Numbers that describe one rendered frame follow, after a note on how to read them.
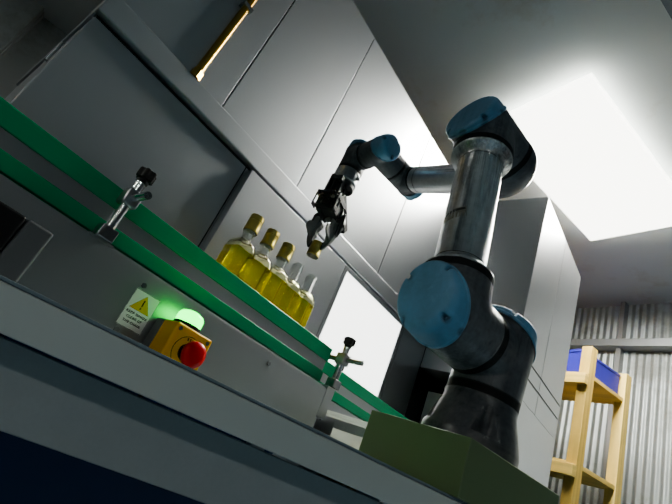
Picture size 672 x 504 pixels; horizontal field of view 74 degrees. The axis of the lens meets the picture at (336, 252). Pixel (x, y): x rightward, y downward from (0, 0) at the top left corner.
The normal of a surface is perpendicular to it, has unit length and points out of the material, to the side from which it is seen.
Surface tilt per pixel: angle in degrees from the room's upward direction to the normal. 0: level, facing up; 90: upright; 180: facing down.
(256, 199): 90
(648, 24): 180
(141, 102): 90
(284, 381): 90
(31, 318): 90
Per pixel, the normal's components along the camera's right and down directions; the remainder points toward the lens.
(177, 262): 0.75, 0.00
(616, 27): -0.37, 0.83
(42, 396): 0.56, -0.17
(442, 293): -0.71, -0.47
